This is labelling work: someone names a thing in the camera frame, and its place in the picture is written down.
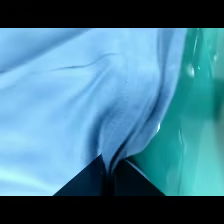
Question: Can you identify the pale grey shirt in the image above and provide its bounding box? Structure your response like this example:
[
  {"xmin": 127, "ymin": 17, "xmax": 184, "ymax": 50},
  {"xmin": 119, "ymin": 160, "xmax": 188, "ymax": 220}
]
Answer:
[{"xmin": 0, "ymin": 28, "xmax": 189, "ymax": 197}]

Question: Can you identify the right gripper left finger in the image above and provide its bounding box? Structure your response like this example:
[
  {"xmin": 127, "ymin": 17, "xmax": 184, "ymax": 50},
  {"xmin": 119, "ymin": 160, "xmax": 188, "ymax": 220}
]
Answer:
[{"xmin": 53, "ymin": 153, "xmax": 109, "ymax": 197}]

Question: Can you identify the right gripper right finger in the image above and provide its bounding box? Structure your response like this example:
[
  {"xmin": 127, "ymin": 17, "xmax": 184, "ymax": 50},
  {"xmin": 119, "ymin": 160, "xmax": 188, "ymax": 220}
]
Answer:
[{"xmin": 111, "ymin": 159, "xmax": 166, "ymax": 197}]

